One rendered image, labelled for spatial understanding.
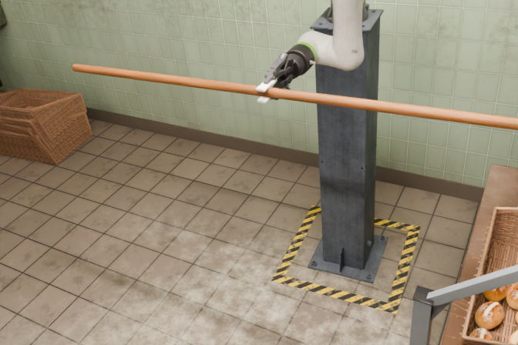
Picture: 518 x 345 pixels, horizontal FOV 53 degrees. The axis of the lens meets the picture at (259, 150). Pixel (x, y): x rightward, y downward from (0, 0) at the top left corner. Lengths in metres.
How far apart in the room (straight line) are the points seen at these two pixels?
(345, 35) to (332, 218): 0.99
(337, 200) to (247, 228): 0.68
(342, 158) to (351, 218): 0.32
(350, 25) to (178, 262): 1.57
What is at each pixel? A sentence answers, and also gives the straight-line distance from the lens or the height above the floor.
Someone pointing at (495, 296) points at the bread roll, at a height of 0.62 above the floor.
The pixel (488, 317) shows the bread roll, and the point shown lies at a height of 0.64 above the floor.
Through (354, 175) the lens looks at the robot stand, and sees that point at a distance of 2.23.
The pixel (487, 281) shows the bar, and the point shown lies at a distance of 1.15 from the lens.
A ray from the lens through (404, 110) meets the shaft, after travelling 1.41.
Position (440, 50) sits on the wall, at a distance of 2.67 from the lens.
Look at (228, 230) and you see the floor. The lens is 2.85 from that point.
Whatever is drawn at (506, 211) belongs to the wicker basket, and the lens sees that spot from 1.85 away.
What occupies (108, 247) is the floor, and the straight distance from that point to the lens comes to 2.95.
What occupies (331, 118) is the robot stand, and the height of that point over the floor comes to 0.82.
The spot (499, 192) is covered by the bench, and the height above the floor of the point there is 0.58.
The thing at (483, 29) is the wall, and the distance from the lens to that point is 2.60.
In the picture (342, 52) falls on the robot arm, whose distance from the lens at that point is 1.74.
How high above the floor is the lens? 1.87
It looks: 33 degrees down
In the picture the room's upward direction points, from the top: 7 degrees counter-clockwise
